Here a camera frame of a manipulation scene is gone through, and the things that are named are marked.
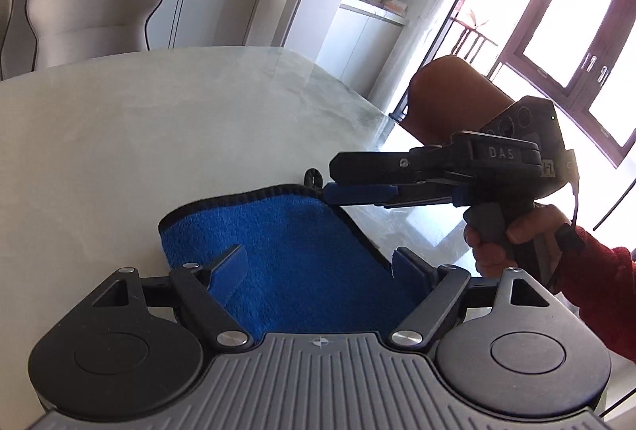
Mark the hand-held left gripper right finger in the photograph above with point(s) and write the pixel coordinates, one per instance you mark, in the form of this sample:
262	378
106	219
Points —
407	271

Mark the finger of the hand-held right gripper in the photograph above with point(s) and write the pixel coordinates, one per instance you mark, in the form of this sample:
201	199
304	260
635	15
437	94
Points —
367	167
357	196

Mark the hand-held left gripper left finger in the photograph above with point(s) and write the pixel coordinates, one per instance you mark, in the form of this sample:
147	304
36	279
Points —
227	275

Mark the black-edged towel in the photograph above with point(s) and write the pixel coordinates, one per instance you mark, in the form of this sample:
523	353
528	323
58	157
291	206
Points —
298	251

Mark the person's right hand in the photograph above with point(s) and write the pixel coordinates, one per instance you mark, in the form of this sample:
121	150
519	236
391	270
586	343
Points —
492	257

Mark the brown leather chair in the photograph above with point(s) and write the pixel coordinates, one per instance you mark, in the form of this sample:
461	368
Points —
447	97

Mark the brown framed window door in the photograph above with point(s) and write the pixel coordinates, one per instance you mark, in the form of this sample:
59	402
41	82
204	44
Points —
561	62

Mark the white counter cabinet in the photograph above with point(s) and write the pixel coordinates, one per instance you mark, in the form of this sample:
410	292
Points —
357	42

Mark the beige dining chair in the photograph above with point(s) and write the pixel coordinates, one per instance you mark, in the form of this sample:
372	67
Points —
6	22
94	7

